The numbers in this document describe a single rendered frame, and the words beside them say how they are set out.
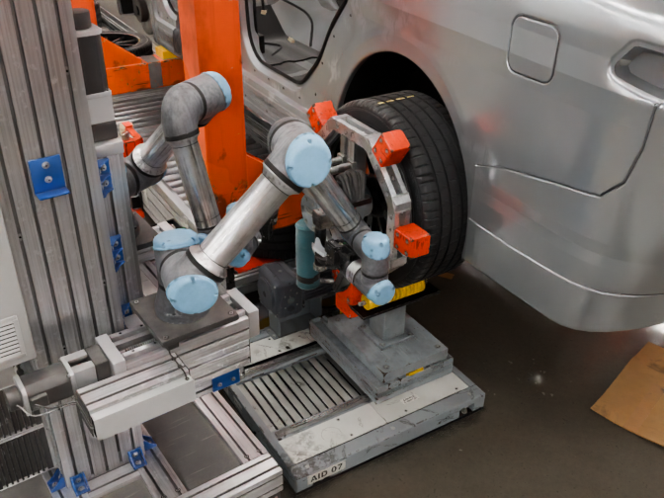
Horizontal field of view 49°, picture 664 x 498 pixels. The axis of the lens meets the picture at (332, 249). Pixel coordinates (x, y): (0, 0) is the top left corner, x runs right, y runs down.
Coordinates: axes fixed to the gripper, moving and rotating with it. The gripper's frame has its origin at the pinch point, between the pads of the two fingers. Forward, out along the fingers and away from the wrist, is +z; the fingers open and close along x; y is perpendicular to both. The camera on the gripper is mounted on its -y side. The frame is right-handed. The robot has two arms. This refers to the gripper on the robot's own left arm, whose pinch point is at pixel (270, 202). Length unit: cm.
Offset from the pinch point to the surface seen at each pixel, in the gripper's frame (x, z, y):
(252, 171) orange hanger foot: -16.8, 29.7, 3.8
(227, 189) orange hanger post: -23.5, 19.9, 7.6
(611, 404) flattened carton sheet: 130, 21, 82
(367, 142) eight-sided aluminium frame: 34.0, -5.6, -27.8
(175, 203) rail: -70, 69, 44
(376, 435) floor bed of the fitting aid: 45, -24, 75
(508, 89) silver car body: 74, -14, -51
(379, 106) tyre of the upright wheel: 35, 8, -35
